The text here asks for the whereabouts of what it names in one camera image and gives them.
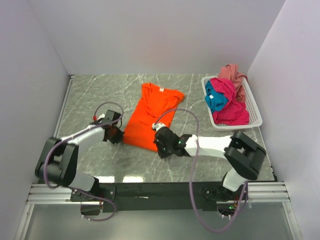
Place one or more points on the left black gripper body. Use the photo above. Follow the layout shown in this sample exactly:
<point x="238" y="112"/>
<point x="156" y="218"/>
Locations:
<point x="117" y="136"/>

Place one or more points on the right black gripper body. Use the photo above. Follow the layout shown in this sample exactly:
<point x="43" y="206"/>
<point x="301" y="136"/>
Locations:
<point x="164" y="151"/>

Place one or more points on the orange t shirt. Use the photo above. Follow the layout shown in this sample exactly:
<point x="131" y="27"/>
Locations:
<point x="154" y="102"/>

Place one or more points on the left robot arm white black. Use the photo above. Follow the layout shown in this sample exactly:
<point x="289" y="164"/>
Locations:
<point x="59" y="157"/>

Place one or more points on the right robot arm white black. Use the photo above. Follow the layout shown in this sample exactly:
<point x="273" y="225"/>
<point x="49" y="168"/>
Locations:
<point x="243" y="154"/>

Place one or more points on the black base crossbar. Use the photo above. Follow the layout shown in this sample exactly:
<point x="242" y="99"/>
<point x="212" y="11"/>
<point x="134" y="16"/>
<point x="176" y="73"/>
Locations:
<point x="144" y="196"/>

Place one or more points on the teal blue t shirt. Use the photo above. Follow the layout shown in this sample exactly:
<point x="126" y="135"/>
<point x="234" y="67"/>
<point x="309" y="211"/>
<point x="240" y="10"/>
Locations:
<point x="216" y="101"/>

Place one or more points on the magenta t shirt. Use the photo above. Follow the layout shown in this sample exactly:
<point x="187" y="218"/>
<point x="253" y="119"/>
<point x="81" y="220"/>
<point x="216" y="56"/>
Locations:
<point x="234" y="113"/>

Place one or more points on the white plastic laundry basket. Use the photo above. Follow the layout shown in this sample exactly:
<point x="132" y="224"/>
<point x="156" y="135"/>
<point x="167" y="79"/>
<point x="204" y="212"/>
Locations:
<point x="255" y="119"/>

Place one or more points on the dusty pink t shirt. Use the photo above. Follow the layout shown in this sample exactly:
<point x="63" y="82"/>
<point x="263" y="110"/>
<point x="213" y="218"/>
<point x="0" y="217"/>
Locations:
<point x="231" y="72"/>

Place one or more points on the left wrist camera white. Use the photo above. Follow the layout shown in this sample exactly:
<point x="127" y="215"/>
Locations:
<point x="98" y="119"/>

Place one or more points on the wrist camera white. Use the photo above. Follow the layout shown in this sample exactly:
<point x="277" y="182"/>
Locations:
<point x="157" y="126"/>
<point x="98" y="119"/>

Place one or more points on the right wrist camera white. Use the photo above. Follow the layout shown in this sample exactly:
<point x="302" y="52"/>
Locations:
<point x="157" y="126"/>

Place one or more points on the aluminium rail frame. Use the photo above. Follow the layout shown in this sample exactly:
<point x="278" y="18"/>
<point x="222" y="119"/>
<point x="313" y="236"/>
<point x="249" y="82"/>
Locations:
<point x="258" y="192"/>

